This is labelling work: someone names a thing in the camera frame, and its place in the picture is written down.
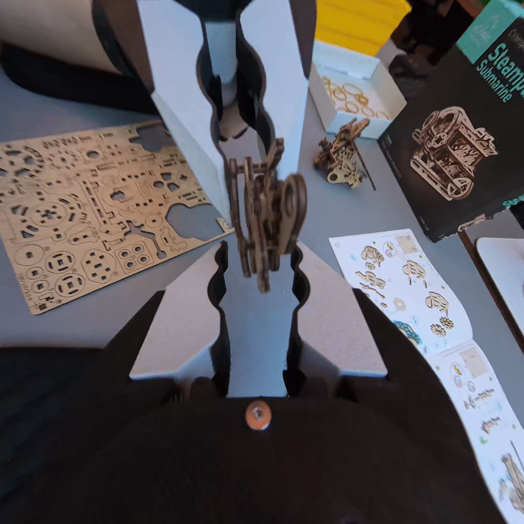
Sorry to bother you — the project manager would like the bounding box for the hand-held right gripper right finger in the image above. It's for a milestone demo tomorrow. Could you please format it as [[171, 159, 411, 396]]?
[[283, 241, 388, 397]]

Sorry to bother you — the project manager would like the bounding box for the wooden model subassembly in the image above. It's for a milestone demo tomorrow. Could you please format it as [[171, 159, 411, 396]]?
[[313, 118, 376, 192]]

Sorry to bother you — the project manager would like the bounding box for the wooden gear assembly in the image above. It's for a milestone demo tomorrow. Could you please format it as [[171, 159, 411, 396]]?
[[226, 138, 308, 294]]

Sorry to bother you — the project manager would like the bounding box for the pile of rubber bands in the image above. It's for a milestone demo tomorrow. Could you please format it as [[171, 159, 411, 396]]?
[[321, 76, 390, 122]]

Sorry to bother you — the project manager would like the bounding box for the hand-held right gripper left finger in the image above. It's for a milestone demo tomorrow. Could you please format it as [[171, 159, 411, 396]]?
[[129, 241, 230, 397]]

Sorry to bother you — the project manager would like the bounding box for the person's left forearm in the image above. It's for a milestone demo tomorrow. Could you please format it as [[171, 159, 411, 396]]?
[[0, 0, 99, 78]]

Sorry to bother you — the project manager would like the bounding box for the black model kit box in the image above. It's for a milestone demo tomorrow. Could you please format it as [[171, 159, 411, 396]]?
[[377, 0, 524, 243]]

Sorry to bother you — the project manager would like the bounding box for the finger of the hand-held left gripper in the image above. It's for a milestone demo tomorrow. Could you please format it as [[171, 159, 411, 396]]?
[[136, 0, 234, 225], [237, 0, 308, 177]]

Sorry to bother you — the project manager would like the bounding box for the black wristband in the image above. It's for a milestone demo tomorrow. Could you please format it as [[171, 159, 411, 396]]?
[[91, 0, 125, 76]]

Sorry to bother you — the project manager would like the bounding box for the grey desk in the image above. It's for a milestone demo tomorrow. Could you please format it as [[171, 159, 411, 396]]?
[[0, 39, 524, 420]]

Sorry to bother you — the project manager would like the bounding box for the white rounded panel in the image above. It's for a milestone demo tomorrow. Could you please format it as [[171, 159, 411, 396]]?
[[475, 237, 524, 349]]

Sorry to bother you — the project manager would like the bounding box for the white instruction booklet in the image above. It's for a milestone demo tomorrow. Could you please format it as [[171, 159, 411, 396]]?
[[329, 228, 524, 524]]

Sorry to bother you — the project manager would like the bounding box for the yellow object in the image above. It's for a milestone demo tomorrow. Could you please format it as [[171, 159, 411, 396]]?
[[315, 0, 412, 56]]

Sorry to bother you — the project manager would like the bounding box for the white cardboard box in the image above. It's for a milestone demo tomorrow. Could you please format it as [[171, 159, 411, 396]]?
[[307, 40, 407, 141]]

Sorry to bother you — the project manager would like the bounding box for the laser-cut wooden parts sheet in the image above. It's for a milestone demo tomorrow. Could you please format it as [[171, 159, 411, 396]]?
[[0, 123, 237, 316]]

